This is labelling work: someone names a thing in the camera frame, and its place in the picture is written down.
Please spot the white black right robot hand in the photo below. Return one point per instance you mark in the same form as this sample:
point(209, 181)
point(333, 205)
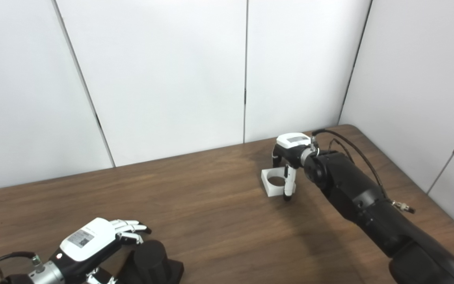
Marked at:
point(294, 144)

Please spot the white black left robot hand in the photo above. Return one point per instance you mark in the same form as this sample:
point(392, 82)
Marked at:
point(89, 240)

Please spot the white square piece with hole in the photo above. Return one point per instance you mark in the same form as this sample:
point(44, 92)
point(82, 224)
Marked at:
point(274, 190)

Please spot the black peg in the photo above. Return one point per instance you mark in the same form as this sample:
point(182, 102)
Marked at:
point(150, 262)

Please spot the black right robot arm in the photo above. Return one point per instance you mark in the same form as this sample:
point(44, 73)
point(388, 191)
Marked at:
point(369, 205)

